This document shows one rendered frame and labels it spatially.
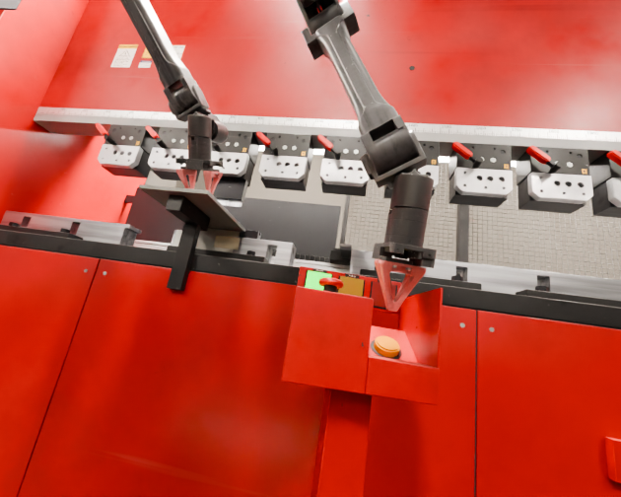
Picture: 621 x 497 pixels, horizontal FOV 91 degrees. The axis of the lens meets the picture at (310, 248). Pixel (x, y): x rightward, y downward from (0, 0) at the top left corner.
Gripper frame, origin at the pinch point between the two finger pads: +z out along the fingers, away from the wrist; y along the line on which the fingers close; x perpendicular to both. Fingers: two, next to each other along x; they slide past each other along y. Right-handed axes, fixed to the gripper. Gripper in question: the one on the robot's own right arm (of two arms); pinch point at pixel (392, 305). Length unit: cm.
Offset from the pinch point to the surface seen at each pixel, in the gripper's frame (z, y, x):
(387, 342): 5.7, 0.0, -0.2
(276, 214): -21, 107, 31
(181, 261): 2, 33, 45
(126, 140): -34, 64, 84
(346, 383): 9.4, -8.1, 6.7
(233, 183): -24, 56, 42
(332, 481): 23.0, -6.5, 6.0
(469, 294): -2.3, 22.1, -24.0
